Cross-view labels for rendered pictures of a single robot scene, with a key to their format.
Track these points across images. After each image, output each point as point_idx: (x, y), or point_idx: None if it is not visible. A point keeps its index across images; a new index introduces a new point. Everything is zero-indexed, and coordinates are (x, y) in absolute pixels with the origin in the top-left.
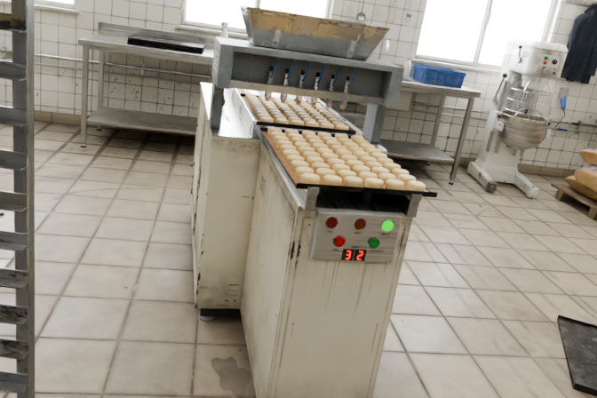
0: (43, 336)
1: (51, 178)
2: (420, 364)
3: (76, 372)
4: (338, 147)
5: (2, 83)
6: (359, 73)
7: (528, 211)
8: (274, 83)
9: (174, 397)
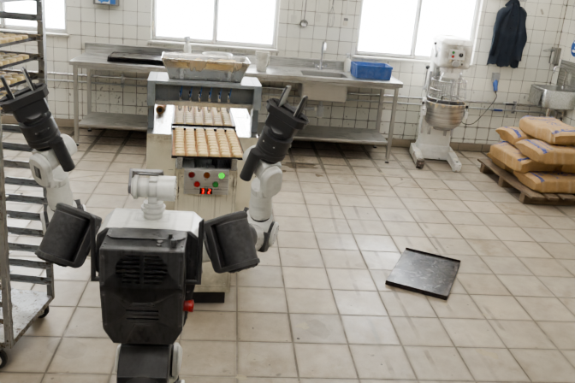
0: None
1: None
2: (287, 272)
3: (74, 272)
4: (210, 137)
5: None
6: (237, 90)
7: (443, 182)
8: (183, 99)
9: None
